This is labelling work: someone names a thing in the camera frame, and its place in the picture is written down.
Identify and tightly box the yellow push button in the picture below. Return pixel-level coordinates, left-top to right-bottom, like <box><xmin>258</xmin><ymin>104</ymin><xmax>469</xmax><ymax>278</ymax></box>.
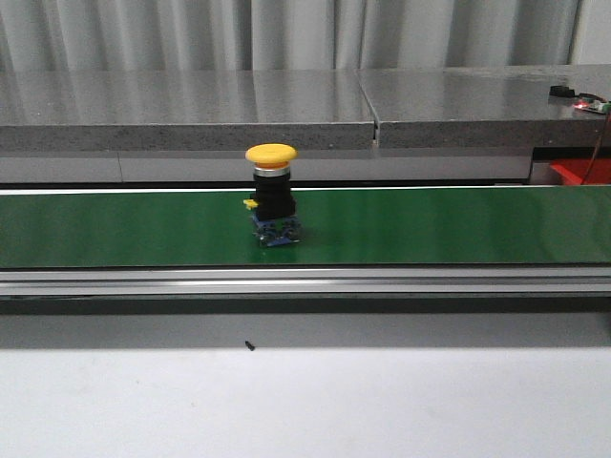
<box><xmin>243</xmin><ymin>143</ymin><xmax>301</xmax><ymax>247</ymax></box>

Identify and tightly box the grey stone right slab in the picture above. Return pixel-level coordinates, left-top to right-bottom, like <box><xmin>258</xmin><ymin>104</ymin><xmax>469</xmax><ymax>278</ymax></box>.
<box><xmin>357</xmin><ymin>64</ymin><xmax>610</xmax><ymax>148</ymax></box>

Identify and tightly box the grey stone slab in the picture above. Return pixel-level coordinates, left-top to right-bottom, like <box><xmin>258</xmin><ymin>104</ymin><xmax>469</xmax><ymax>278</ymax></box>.
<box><xmin>1</xmin><ymin>71</ymin><xmax>375</xmax><ymax>152</ymax></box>
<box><xmin>357</xmin><ymin>64</ymin><xmax>610</xmax><ymax>148</ymax></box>

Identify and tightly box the green conveyor belt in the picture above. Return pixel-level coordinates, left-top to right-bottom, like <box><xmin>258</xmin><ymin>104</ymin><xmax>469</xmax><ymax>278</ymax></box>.
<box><xmin>1</xmin><ymin>186</ymin><xmax>610</xmax><ymax>269</ymax></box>

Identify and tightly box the red plastic bin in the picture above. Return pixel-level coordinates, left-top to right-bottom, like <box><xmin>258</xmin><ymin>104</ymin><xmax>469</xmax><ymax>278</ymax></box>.
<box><xmin>550</xmin><ymin>158</ymin><xmax>611</xmax><ymax>185</ymax></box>

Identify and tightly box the small black sensor box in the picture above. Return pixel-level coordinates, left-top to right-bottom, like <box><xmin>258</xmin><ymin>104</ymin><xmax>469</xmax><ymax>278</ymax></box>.
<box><xmin>549</xmin><ymin>85</ymin><xmax>576</xmax><ymax>98</ymax></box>

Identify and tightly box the grey stone left slab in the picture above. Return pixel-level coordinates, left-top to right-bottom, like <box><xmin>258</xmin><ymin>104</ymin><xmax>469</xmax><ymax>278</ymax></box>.
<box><xmin>1</xmin><ymin>71</ymin><xmax>375</xmax><ymax>152</ymax></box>

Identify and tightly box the green circuit board red LED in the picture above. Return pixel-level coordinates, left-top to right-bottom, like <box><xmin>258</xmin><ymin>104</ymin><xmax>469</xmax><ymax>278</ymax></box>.
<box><xmin>574</xmin><ymin>97</ymin><xmax>610</xmax><ymax>115</ymax></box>

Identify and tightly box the grey pleated curtain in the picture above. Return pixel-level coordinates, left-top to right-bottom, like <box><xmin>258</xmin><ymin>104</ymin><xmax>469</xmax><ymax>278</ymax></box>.
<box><xmin>1</xmin><ymin>1</ymin><xmax>583</xmax><ymax>72</ymax></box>

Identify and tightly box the aluminium conveyor frame rail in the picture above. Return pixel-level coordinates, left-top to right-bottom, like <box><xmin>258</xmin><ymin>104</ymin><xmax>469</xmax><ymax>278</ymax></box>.
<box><xmin>1</xmin><ymin>264</ymin><xmax>610</xmax><ymax>315</ymax></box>

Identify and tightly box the thin red wire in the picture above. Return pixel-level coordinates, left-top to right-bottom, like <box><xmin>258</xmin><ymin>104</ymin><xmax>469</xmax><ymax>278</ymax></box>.
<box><xmin>582</xmin><ymin>114</ymin><xmax>609</xmax><ymax>186</ymax></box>

